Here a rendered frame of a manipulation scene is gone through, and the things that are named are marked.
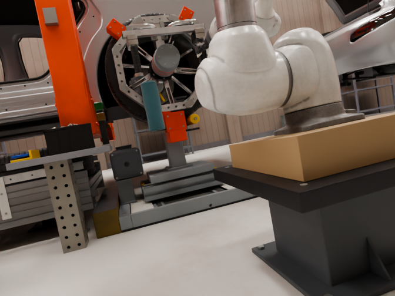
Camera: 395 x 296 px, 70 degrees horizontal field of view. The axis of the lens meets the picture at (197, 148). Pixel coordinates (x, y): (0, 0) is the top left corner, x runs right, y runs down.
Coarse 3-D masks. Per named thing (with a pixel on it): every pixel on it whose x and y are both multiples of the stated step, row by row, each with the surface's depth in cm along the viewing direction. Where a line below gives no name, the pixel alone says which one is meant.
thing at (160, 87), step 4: (148, 64) 216; (144, 72) 215; (172, 80) 221; (160, 84) 214; (172, 84) 221; (140, 88) 215; (160, 88) 214; (164, 88) 219; (172, 88) 221; (140, 92) 215; (160, 92) 219; (164, 92) 219; (168, 92) 220; (172, 92) 221; (164, 96) 219; (160, 100) 219
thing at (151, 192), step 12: (144, 180) 187; (168, 180) 171; (180, 180) 166; (192, 180) 167; (204, 180) 169; (216, 180) 171; (144, 192) 160; (156, 192) 162; (168, 192) 164; (180, 192) 166
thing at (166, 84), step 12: (168, 36) 180; (180, 36) 174; (180, 48) 189; (192, 48) 175; (192, 60) 186; (180, 72) 173; (192, 72) 175; (132, 84) 166; (168, 84) 171; (180, 84) 173; (192, 84) 192; (168, 96) 171
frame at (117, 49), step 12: (168, 24) 165; (120, 48) 154; (120, 60) 154; (120, 72) 156; (120, 84) 154; (132, 96) 156; (192, 96) 164; (144, 108) 163; (168, 108) 167; (180, 108) 163
